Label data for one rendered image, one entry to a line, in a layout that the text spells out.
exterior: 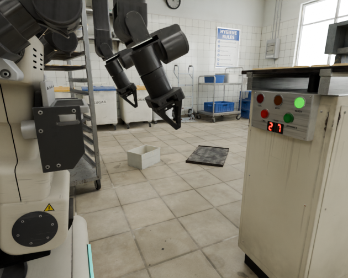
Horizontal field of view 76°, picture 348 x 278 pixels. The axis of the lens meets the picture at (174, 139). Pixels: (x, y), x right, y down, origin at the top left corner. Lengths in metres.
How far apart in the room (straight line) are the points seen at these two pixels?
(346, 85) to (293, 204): 0.41
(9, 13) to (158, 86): 0.28
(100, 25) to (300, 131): 0.76
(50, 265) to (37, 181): 0.37
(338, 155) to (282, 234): 0.36
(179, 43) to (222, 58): 5.12
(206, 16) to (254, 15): 1.34
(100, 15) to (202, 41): 4.53
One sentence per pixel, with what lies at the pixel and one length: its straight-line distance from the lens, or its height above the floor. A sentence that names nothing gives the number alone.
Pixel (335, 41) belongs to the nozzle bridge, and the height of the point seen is 1.08.
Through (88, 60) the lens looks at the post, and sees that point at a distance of 1.71.
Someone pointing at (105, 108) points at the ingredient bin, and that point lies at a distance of 3.96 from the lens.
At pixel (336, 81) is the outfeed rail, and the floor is 0.87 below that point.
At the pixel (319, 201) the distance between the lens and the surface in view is 0.85.
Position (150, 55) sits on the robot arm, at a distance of 0.50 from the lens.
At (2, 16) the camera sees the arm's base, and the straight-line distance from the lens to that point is 0.48.
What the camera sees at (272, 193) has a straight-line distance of 0.96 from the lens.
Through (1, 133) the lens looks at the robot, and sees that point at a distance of 0.68.
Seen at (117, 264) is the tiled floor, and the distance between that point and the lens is 1.29.
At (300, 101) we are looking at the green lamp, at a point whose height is 0.82.
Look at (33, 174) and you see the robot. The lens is 0.66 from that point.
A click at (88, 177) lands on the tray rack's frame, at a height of 0.15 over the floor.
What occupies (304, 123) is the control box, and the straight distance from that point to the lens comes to 0.78.
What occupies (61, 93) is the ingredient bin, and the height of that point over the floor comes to 0.66.
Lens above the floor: 0.88
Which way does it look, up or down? 15 degrees down
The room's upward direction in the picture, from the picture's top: straight up
